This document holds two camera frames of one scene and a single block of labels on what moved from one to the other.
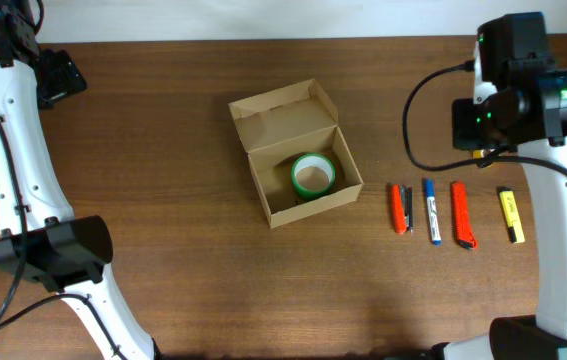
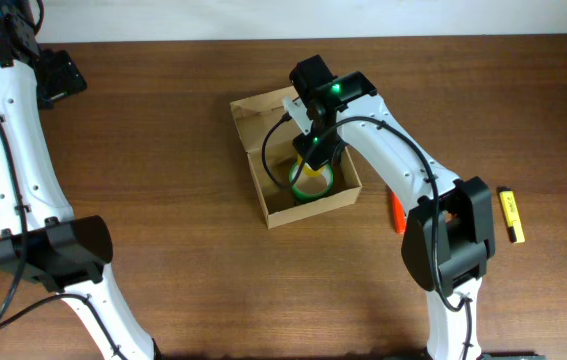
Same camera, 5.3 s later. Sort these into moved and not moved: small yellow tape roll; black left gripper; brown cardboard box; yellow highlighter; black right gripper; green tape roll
Moved: small yellow tape roll; black right gripper
Not moved: yellow highlighter; green tape roll; black left gripper; brown cardboard box
